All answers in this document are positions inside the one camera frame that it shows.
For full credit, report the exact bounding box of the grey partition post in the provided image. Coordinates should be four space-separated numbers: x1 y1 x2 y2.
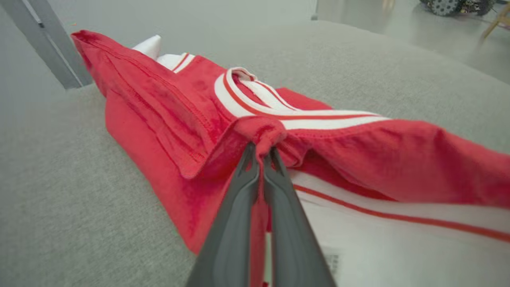
24 0 93 86
0 0 82 90

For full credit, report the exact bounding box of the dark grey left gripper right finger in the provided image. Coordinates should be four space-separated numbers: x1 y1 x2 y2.
263 148 337 287

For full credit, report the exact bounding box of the red garment with striped ribbing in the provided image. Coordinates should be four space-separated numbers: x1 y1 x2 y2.
71 30 510 287

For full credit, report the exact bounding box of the light wooden chair leg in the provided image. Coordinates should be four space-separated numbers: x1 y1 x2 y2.
480 4 510 40

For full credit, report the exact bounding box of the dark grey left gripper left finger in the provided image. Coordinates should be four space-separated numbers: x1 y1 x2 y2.
186 143 260 287

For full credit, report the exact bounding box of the dark perforated wheeled machine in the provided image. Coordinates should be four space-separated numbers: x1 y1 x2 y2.
420 0 496 17

